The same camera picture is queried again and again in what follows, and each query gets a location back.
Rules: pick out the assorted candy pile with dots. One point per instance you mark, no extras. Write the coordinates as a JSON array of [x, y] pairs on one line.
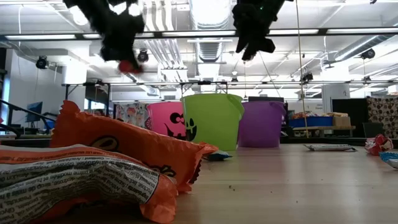
[[306, 114]]

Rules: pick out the red candy bar wrapper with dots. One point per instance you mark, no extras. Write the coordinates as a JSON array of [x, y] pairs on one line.
[[377, 146], [126, 67]]

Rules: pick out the black background rack frame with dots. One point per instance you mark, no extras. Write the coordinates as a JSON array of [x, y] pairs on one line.
[[202, 82]]

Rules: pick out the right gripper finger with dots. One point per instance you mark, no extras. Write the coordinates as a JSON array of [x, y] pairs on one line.
[[259, 46], [242, 43]]

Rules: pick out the black cabinet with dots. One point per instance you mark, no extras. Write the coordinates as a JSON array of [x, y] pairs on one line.
[[348, 116]]

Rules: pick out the polka dot curtain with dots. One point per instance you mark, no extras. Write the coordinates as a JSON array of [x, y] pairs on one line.
[[384, 115]]

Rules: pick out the floral patterned cloth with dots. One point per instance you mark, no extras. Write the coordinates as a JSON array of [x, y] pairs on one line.
[[132, 118]]

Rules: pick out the silver ventilation duct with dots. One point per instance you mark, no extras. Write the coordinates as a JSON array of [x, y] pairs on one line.
[[210, 53]]

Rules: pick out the black slanted rod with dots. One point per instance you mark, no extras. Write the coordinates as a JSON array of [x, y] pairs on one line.
[[28, 109]]

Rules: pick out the orange peanut butter cup pack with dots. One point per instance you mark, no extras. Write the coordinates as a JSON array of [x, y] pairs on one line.
[[124, 130], [183, 174]]

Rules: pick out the purple jack-o-lantern bucket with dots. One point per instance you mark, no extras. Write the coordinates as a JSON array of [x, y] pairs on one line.
[[261, 124]]

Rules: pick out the black beam with light bars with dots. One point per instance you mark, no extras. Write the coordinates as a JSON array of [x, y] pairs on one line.
[[323, 31]]

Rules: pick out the green jack-o-lantern bucket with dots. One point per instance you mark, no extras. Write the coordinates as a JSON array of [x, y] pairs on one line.
[[214, 124]]

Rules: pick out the black chair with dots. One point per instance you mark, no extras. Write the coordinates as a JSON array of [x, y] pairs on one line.
[[373, 129]]

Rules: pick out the blue plastic bin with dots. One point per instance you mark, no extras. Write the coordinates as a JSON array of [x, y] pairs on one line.
[[311, 122]]

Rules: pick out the wooden background table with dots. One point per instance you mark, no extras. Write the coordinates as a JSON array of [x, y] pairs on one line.
[[323, 127]]

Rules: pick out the pink jack-o-lantern bucket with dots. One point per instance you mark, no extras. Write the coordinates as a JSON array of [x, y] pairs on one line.
[[161, 119]]

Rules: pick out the black hanging ceiling camera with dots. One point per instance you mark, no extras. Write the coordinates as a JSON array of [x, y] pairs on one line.
[[42, 62], [308, 77], [368, 53], [143, 56]]

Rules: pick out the orange candy with ingredients label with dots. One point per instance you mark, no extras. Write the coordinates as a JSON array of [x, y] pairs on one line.
[[77, 180]]

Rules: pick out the brown cardboard box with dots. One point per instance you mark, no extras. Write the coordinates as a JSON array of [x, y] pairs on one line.
[[341, 121]]

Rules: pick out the blue white candy bar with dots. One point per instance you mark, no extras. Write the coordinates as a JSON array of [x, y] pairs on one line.
[[217, 155], [329, 147], [391, 158]]

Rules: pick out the computer monitor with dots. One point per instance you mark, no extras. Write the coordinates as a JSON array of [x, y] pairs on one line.
[[35, 111]]

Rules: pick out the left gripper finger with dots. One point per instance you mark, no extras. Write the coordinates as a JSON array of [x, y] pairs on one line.
[[113, 53], [133, 57]]

